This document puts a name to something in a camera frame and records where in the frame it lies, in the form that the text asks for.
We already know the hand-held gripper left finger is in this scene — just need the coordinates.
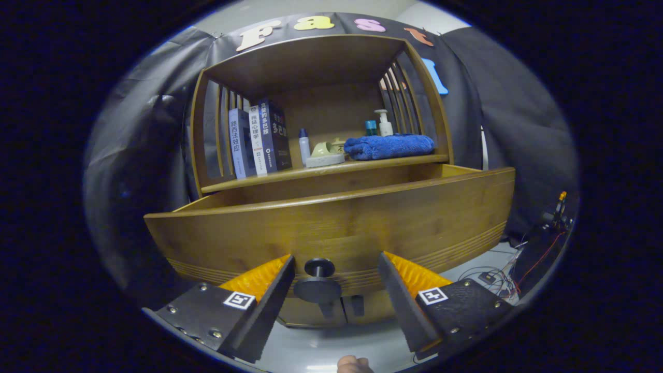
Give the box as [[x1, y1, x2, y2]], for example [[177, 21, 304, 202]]
[[142, 254, 296, 363]]

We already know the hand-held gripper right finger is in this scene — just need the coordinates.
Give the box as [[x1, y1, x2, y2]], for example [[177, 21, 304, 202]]
[[378, 251, 514, 360]]

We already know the wooden cabinet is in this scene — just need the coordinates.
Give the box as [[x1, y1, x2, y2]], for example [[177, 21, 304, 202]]
[[189, 34, 455, 328]]

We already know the dark blue book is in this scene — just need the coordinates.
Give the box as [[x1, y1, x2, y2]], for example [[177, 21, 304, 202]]
[[259, 99, 293, 174]]

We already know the pale green tape dispenser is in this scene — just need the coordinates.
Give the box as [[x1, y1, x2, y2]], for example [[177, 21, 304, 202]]
[[306, 141, 345, 168]]

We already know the wooden cabinet door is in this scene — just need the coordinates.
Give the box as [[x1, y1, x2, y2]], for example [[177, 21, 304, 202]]
[[277, 298, 345, 328], [342, 293, 397, 324]]

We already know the black case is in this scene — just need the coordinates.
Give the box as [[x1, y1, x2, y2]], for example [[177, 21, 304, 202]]
[[510, 223, 570, 298]]

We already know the light blue book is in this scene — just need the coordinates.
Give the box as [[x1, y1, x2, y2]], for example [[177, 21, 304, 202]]
[[228, 108, 257, 180]]

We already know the tangle of floor cables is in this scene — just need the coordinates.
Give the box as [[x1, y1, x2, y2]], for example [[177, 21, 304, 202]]
[[458, 243, 524, 304]]

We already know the white pump bottle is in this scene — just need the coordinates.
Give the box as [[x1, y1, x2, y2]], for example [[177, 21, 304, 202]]
[[374, 109, 394, 137]]

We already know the orange tipped tool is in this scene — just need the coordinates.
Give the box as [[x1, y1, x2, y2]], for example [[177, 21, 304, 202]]
[[552, 191, 568, 223]]

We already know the wooden countertop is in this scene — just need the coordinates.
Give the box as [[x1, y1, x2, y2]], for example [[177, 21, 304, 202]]
[[201, 153, 450, 194]]

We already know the white spine book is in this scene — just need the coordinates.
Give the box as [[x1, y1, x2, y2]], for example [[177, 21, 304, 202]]
[[249, 105, 269, 177]]

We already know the folded blue towel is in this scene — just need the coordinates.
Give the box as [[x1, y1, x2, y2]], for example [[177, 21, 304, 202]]
[[344, 134, 436, 161]]

